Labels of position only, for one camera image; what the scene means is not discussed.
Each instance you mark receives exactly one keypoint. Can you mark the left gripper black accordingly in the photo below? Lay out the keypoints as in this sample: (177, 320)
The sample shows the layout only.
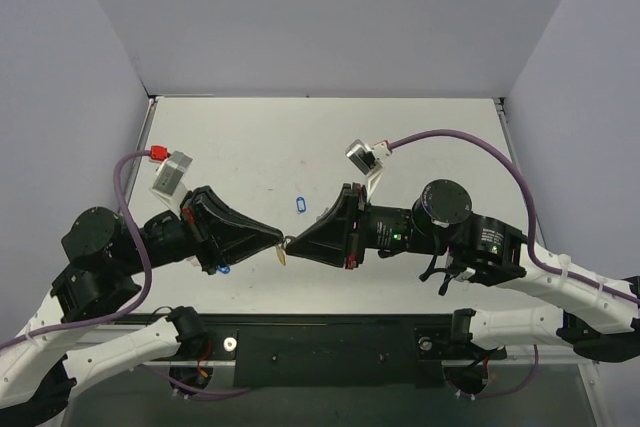
(198, 229)

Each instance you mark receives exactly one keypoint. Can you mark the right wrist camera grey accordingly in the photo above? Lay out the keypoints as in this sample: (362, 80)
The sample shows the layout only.
(364, 157)

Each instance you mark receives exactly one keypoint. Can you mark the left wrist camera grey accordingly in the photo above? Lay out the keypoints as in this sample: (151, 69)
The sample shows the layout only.
(170, 175)

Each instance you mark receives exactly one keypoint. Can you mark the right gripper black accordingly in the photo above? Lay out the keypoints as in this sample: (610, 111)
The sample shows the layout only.
(357, 226)

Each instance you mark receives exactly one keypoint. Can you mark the blue outlined key tag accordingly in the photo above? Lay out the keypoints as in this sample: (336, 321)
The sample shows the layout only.
(301, 206)

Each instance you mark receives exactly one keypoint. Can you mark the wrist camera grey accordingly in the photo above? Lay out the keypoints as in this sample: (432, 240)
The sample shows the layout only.
(364, 157)
(170, 175)

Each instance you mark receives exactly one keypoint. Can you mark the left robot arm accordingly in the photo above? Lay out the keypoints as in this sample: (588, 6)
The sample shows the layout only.
(41, 372)

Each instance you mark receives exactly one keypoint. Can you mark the yellow key tag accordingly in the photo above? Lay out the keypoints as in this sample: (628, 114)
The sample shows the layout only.
(281, 254)

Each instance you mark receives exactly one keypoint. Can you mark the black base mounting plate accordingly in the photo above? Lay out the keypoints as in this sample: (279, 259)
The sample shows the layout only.
(271, 350)

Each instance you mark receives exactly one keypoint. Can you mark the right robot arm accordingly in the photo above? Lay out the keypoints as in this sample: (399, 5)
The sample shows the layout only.
(597, 317)

